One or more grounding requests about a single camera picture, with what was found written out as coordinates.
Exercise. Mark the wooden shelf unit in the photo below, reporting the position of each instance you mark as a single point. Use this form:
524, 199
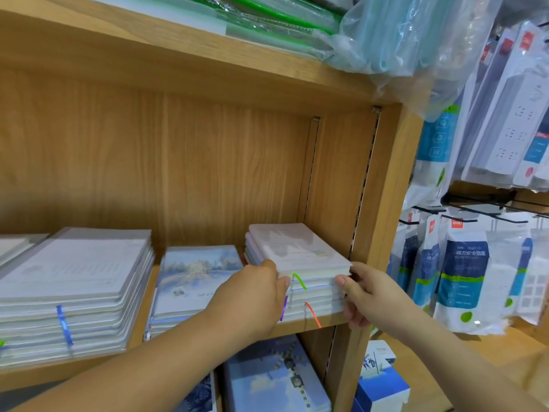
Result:
171, 150

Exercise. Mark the stack of green edged packets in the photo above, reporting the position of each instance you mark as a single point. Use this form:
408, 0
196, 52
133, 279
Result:
257, 12

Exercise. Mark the light blue plastic bag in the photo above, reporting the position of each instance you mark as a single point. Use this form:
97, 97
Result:
403, 30

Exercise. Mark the pile of small notebooks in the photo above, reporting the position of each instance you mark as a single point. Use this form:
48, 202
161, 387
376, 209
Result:
292, 244

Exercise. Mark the person's left forearm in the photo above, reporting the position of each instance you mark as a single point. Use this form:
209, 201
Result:
129, 373

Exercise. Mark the blue butterfly cover notebook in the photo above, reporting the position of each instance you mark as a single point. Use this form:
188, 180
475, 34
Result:
202, 397

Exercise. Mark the sky cloud cover notebook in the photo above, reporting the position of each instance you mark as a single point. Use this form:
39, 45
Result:
274, 377

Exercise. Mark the stack of sage cover notebooks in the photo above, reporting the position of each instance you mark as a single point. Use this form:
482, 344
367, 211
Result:
17, 244

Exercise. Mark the blue white small box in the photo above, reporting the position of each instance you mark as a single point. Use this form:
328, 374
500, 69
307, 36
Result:
382, 382

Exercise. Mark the snowy tree notebook stack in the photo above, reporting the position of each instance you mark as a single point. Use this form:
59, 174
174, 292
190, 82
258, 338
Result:
193, 274

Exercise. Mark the person's right forearm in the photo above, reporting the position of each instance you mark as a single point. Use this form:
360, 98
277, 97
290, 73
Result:
472, 369

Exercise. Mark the person's right hand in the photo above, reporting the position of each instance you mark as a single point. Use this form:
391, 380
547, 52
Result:
382, 300

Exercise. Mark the white hanging packaged items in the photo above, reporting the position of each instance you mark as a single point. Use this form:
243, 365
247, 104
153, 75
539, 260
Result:
510, 107

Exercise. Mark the stack of sky photo notebooks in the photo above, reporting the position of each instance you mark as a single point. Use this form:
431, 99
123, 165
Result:
73, 270

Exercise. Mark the person's left hand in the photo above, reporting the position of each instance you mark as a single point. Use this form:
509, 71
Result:
249, 304

